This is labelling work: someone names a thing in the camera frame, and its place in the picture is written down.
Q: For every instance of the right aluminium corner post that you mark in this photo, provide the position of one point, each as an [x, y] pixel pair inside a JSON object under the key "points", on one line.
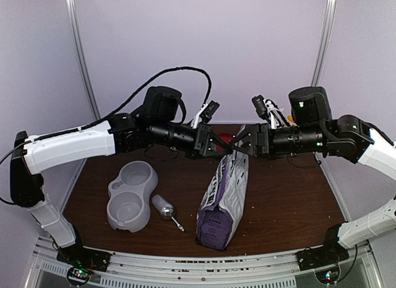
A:
{"points": [[327, 27]]}

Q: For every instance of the aluminium front rail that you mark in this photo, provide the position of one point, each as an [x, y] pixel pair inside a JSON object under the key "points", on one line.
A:
{"points": [[268, 270]]}

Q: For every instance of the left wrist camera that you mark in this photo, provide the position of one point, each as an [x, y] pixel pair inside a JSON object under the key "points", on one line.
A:
{"points": [[205, 114]]}

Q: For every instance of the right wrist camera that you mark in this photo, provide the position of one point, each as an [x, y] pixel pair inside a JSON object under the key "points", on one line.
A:
{"points": [[268, 111]]}

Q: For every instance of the patterned mug yellow inside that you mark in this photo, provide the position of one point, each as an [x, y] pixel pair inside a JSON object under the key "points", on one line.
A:
{"points": [[290, 119]]}

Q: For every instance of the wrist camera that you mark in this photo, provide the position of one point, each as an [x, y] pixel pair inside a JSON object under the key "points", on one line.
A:
{"points": [[268, 111], [205, 114]]}

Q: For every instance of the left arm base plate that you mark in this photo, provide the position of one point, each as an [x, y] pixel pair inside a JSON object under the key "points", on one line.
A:
{"points": [[84, 258]]}

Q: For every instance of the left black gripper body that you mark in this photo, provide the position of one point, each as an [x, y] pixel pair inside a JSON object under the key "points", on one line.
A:
{"points": [[205, 129]]}

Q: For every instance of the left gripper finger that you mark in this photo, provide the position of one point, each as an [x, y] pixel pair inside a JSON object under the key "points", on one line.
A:
{"points": [[216, 140], [218, 150]]}

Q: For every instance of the left aluminium corner post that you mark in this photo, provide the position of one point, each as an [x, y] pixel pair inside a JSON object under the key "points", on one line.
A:
{"points": [[73, 19]]}

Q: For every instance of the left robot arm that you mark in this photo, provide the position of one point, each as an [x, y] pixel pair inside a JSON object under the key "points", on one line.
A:
{"points": [[120, 133]]}

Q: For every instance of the purple puppy food bag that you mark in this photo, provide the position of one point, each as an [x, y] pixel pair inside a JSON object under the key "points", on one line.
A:
{"points": [[222, 205]]}

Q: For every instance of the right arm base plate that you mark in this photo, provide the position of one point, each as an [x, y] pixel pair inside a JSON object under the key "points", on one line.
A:
{"points": [[312, 258]]}

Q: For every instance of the metal food scoop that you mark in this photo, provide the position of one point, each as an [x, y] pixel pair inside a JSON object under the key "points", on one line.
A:
{"points": [[166, 210]]}

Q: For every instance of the aluminium corner post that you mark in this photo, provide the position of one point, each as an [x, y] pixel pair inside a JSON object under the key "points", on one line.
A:
{"points": [[73, 19], [327, 27]]}

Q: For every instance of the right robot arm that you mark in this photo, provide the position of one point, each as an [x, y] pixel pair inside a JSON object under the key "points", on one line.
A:
{"points": [[348, 137]]}

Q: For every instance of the red floral saucer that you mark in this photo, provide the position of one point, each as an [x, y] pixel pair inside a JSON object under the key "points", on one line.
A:
{"points": [[227, 138]]}

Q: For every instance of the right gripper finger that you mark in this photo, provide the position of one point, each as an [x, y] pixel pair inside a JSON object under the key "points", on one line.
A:
{"points": [[243, 137], [247, 149]]}

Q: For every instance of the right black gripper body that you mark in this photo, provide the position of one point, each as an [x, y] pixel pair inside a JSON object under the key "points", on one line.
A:
{"points": [[262, 129]]}

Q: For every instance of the grey double pet bowl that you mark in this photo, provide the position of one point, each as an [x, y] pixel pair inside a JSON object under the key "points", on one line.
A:
{"points": [[129, 193]]}

